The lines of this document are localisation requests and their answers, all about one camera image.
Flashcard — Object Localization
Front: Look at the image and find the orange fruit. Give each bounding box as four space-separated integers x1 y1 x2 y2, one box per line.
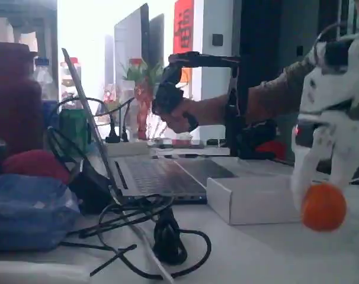
300 182 348 234

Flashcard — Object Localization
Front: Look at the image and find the black leader arm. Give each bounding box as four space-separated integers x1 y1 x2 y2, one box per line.
152 51 278 160

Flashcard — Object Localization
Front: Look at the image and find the white cardboard box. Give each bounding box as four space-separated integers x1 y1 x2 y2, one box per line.
206 174 303 226

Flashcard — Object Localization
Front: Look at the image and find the white and red container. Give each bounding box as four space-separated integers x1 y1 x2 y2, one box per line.
172 132 195 146

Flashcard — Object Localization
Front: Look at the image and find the person right hand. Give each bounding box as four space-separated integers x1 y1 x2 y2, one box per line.
160 94 227 134

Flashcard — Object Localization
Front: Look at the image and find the silver laptop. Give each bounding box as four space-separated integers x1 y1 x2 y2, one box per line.
62 47 239 205

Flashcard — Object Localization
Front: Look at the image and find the plant in red vase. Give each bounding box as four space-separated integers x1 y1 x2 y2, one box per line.
121 57 167 140

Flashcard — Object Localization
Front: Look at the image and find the white power strip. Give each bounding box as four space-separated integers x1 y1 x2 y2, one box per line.
104 141 150 157

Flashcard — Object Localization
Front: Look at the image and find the black plug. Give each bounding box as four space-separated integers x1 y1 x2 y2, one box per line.
105 112 121 143
120 97 136 143

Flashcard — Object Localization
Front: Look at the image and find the red orange banner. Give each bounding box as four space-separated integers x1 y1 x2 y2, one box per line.
172 0 195 83

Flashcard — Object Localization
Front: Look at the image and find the grey upright panel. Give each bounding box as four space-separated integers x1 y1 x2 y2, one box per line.
113 2 150 89
149 13 165 70

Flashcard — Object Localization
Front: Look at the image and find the small black power adapter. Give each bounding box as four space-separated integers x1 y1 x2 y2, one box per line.
68 170 117 214

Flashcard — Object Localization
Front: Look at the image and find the jar with red lid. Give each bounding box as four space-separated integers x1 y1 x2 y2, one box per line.
60 57 83 100

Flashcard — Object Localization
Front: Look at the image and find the red knitted pouch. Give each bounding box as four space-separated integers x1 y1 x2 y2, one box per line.
3 149 71 185

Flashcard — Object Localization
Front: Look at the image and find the clear bottle blue cap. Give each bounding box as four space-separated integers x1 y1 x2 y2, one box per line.
33 57 55 103

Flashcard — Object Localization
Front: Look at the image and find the blue plastic bag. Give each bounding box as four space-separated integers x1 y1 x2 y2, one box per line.
0 173 81 253

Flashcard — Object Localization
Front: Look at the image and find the dark red container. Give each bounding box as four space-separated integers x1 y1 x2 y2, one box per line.
0 41 44 151

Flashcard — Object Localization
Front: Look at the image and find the thin black looped cable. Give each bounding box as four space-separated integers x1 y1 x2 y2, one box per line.
60 193 213 280

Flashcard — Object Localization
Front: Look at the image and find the bundled black cable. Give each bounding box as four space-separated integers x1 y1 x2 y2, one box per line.
153 206 188 266

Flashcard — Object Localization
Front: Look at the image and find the thick white cable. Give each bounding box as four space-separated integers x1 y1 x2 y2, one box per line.
129 220 176 284

